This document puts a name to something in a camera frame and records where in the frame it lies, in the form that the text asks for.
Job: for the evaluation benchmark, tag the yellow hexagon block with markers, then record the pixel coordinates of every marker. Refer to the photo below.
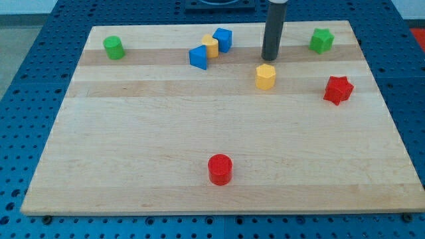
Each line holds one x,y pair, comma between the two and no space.
265,77

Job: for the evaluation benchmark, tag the yellow heart block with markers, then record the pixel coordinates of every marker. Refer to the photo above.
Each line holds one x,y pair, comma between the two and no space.
211,45

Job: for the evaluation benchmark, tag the red cylinder block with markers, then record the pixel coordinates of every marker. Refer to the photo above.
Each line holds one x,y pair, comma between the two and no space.
220,169

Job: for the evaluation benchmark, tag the light wooden board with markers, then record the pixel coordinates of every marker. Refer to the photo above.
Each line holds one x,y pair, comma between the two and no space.
134,136

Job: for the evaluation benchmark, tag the blue triangle block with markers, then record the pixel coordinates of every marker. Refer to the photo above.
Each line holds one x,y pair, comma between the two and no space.
198,57

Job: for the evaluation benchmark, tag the blue cube block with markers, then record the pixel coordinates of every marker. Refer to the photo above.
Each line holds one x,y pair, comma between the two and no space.
224,38

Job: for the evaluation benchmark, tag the green cylinder block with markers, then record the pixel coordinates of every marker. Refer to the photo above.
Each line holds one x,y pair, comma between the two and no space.
113,47

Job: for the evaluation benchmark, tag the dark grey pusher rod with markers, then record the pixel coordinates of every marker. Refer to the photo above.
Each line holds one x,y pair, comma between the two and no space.
273,29

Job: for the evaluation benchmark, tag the red star block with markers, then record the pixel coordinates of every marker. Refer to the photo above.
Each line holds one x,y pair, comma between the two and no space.
338,89

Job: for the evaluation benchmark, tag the green star block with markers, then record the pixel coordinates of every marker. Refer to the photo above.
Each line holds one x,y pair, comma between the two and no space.
321,40

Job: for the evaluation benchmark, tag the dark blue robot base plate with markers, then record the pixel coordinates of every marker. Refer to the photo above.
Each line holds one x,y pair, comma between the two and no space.
203,5

